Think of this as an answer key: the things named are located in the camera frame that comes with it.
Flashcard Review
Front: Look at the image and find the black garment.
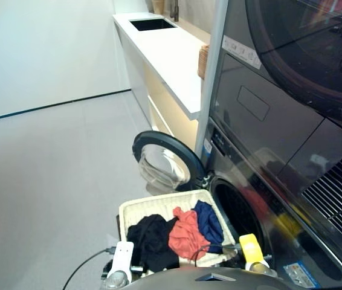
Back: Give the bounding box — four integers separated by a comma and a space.
127, 214, 180, 272

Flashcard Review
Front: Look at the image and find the red garment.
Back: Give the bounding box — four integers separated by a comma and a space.
168, 207, 211, 260

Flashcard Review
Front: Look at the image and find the navy blue garment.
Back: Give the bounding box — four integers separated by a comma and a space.
191, 199, 225, 254

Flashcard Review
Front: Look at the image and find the pale woven laundry basket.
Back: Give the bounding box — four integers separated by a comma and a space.
118, 189, 238, 268

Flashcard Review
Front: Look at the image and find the round glass washing machine door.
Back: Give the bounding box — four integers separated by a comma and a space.
132, 130, 210, 193

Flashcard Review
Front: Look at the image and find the brown woven storage basket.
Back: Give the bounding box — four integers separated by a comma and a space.
197, 43, 210, 80

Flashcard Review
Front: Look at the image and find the grey robot torso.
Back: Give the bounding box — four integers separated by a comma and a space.
128, 265, 292, 290

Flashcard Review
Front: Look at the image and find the small blue white sticker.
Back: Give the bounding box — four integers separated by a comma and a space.
202, 139, 213, 158

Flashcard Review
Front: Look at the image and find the blue energy label sticker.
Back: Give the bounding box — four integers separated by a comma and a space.
283, 262, 323, 289

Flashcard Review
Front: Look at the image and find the white counter cabinet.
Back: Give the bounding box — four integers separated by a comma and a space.
112, 13, 211, 152

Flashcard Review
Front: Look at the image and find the dark stacked dryer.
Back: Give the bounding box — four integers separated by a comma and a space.
208, 0, 342, 282

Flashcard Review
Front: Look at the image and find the white upright side panel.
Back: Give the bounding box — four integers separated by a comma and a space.
194, 0, 229, 158

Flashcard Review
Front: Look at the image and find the white dryer instruction label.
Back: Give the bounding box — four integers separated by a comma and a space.
222, 35, 262, 69

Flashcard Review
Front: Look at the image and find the black rectangular sink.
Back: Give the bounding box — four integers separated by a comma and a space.
129, 18, 178, 32

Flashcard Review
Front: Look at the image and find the dark metal faucet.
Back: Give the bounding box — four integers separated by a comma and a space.
169, 0, 180, 22

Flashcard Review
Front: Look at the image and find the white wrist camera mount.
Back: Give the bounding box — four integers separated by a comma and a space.
106, 240, 135, 280
239, 233, 270, 271

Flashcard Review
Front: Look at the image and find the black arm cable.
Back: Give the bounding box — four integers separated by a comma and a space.
62, 246, 117, 290
190, 243, 242, 268

